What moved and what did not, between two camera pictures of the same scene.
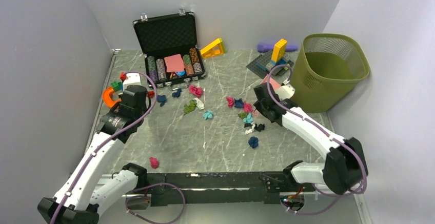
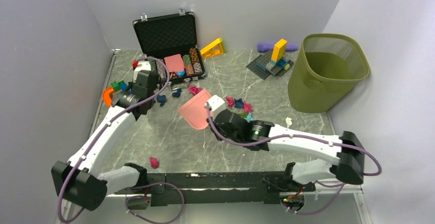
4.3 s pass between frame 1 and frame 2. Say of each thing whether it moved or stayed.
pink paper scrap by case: stayed
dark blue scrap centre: stayed
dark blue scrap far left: stayed
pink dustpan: moved
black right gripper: moved
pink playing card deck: stayed
